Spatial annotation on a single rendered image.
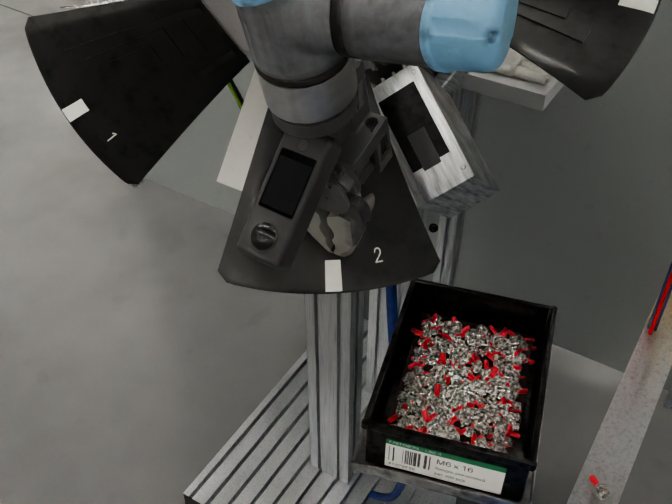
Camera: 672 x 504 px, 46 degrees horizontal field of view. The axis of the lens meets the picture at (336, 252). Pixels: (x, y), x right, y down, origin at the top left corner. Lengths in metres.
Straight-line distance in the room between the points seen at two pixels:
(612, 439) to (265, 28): 0.52
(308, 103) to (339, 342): 0.82
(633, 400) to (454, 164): 0.31
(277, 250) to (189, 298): 1.55
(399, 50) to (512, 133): 1.21
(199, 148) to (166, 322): 0.52
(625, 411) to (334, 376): 0.70
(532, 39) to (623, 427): 0.39
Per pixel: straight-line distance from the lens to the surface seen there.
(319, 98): 0.60
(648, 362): 0.93
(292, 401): 1.83
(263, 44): 0.57
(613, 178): 1.71
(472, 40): 0.51
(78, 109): 1.01
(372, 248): 0.81
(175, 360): 2.04
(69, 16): 0.99
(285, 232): 0.64
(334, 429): 1.56
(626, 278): 1.84
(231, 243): 0.80
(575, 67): 0.73
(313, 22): 0.54
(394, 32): 0.52
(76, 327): 2.18
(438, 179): 0.88
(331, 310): 1.32
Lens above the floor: 1.50
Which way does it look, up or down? 41 degrees down
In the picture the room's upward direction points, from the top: straight up
